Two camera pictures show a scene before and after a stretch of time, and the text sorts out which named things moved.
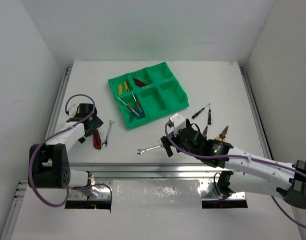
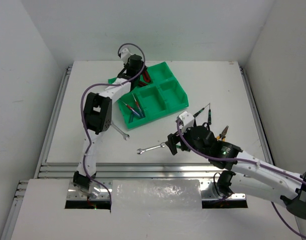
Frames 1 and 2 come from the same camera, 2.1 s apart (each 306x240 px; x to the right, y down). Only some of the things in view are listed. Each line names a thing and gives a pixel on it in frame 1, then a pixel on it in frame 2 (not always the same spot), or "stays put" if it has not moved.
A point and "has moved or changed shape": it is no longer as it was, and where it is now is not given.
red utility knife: x=97 y=140 has moved or changed shape
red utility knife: x=139 y=83 stays put
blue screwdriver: x=140 y=110 stays put
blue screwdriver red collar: x=130 y=107 stays put
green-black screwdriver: x=209 y=115 stays put
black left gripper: x=93 y=125 -> x=139 y=75
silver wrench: x=106 y=141 -> x=125 y=135
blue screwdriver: x=131 y=118 stays put
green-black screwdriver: x=193 y=117 stays put
